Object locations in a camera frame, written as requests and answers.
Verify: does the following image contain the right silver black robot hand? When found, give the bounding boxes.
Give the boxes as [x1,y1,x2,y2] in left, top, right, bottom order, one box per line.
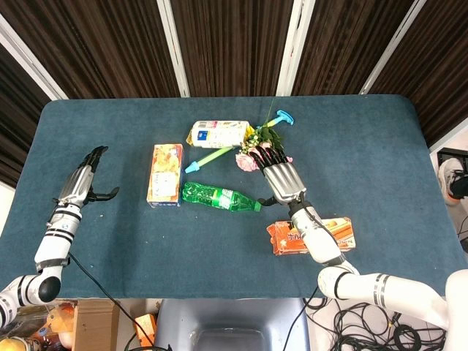
[252,143,308,208]

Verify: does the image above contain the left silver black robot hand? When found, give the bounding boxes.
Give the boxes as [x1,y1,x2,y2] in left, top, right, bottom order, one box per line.
[53,145,121,210]

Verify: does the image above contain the orange wafer roll box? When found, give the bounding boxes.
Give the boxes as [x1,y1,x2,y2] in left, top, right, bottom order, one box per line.
[265,216,356,257]

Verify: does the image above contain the yellow white snack bag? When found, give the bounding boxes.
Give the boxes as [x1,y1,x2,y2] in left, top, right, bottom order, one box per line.
[185,119,254,149]

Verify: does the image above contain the pink artificial flower bouquet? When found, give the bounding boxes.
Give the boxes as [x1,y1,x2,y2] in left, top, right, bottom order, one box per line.
[235,97,294,173]

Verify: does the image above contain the green plastic bottle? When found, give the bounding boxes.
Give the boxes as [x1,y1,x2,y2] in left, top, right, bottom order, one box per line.
[181,181,263,213]

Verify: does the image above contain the green blue toy pump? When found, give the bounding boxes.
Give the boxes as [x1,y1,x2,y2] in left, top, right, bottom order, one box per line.
[184,109,295,174]

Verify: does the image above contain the orange cracker box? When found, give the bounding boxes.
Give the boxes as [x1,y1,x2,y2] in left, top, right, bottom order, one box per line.
[146,143,184,208]

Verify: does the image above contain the blue table cloth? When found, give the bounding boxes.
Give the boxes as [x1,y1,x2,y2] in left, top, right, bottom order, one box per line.
[0,94,468,299]

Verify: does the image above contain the brown cardboard box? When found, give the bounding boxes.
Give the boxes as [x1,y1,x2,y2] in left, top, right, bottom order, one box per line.
[72,299,121,351]

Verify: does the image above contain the grey plastic bin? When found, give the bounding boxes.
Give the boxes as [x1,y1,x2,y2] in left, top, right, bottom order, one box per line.
[152,298,312,351]

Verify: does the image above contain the small orange box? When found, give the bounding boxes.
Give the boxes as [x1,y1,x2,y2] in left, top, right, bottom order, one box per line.
[133,313,159,348]

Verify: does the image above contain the white sneaker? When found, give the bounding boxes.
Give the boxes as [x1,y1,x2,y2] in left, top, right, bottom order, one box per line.
[437,157,468,206]

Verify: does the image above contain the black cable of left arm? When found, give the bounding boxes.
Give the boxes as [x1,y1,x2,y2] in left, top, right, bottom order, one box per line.
[67,252,156,347]

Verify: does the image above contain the black cable bundle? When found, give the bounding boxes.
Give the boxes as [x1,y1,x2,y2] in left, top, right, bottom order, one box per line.
[284,284,450,351]

